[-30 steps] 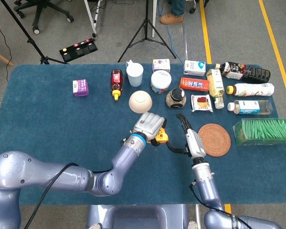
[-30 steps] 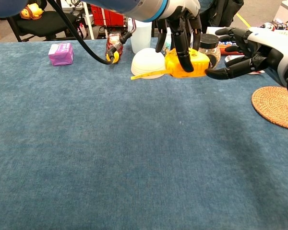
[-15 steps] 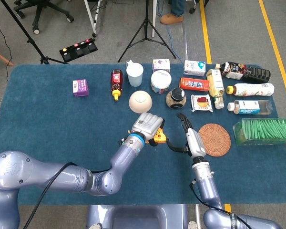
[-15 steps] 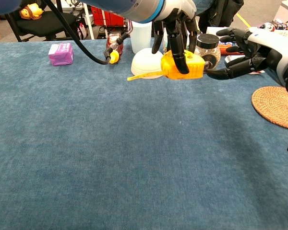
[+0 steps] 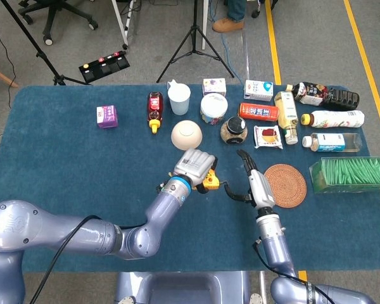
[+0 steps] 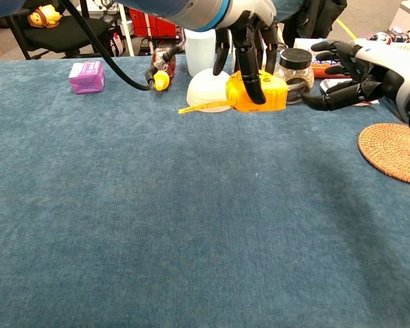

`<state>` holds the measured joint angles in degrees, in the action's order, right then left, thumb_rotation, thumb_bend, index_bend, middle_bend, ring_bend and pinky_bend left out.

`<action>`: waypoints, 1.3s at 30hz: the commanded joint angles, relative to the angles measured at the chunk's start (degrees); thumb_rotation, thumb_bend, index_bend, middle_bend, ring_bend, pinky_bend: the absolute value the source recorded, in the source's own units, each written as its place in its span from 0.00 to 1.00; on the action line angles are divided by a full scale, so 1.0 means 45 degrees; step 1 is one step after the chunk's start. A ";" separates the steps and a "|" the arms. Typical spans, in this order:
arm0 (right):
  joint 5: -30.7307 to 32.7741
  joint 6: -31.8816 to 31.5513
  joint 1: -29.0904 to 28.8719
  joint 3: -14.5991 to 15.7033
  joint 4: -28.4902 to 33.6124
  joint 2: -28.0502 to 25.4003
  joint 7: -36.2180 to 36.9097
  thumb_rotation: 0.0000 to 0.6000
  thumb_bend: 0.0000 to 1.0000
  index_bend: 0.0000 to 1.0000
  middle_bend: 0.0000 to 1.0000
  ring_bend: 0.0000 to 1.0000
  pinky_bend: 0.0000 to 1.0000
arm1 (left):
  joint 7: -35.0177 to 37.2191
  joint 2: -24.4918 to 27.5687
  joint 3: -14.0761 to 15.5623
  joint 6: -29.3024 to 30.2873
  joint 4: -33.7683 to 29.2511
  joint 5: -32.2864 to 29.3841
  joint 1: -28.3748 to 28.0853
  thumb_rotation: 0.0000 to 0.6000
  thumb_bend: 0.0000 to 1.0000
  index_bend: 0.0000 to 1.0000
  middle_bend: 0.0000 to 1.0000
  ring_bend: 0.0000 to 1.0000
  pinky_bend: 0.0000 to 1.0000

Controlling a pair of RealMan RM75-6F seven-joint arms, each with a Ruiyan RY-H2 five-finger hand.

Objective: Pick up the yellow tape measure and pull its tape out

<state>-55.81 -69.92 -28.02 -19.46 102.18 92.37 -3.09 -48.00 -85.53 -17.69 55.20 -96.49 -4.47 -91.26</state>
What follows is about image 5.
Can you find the grey-blue robot torso base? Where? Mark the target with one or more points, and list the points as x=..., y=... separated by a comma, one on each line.
x=183, y=288

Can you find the blue tablecloth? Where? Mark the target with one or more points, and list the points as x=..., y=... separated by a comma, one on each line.
x=82, y=164

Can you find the syrup bottle with yellow cap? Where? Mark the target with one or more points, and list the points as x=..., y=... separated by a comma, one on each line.
x=155, y=107

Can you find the clear tub of colourful clips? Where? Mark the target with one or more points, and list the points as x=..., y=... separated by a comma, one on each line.
x=213, y=106

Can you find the black foot pedal board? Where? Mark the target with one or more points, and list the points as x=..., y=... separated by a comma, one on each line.
x=104, y=68

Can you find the black camera tripod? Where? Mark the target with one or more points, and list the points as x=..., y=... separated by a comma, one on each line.
x=194, y=31

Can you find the clear box of green straws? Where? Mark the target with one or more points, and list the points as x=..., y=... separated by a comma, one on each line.
x=351, y=172

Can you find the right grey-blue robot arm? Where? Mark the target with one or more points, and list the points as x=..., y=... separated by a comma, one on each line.
x=277, y=250

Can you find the white blue milk carton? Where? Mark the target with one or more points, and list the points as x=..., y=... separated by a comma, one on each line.
x=256, y=90

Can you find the yellow tape measure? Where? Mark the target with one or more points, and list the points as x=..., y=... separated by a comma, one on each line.
x=212, y=180

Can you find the clear bottle with white cap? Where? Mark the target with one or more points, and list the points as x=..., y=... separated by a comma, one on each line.
x=329, y=142

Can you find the black slanted stand pole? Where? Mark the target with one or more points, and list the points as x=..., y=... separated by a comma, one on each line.
x=40, y=56

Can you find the white bottle with yellow cap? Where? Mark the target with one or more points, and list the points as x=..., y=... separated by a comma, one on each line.
x=335, y=118

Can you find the person in blue jeans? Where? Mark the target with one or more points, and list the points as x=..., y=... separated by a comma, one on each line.
x=228, y=24

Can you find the yellow oil bottle white cap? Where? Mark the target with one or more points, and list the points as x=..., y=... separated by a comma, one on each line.
x=286, y=111

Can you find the purple tissue pack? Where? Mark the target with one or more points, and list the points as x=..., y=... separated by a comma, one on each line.
x=107, y=117

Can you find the white purple small box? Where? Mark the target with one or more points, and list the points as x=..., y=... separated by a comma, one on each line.
x=213, y=85

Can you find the dark bottle with floral label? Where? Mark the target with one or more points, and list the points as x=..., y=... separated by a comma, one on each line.
x=335, y=96

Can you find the round grain jar black lid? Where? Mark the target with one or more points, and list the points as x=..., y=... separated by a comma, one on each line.
x=234, y=126

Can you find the black office chair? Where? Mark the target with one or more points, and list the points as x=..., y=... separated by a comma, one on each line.
x=55, y=12

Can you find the white upturned bowl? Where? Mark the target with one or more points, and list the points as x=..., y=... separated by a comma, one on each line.
x=187, y=134

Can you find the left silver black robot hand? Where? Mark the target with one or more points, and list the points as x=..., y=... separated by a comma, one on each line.
x=193, y=164

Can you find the white slanted stand leg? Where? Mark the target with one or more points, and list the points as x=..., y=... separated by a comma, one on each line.
x=121, y=28

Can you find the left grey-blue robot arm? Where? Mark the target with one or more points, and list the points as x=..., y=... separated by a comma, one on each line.
x=82, y=237

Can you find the orange cylindrical snack pack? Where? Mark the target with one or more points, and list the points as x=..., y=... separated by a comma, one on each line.
x=258, y=112

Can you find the white upright table leg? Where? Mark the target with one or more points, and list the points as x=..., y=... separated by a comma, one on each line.
x=205, y=25

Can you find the light blue plastic cup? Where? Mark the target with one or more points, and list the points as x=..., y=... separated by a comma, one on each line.
x=179, y=101

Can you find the round woven rattan coaster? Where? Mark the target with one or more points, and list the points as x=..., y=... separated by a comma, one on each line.
x=288, y=187

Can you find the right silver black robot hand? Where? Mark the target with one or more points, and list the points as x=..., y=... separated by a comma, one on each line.
x=261, y=187

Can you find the white snack packet red print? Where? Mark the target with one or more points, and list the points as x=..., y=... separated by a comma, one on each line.
x=267, y=136

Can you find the light wooden furniture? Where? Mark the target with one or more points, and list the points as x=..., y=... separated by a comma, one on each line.
x=0, y=73

